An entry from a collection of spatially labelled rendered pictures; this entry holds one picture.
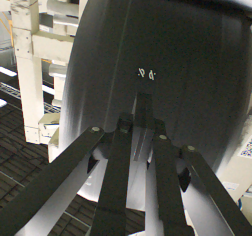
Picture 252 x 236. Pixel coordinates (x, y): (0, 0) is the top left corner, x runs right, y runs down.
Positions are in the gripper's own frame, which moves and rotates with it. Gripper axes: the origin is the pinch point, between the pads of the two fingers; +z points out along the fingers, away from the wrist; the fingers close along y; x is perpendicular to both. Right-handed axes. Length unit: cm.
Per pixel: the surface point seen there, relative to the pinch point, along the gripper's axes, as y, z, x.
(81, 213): -74, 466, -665
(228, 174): 32, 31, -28
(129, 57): -2.4, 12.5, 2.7
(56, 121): -35, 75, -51
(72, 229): -88, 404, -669
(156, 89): 2.1, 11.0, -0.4
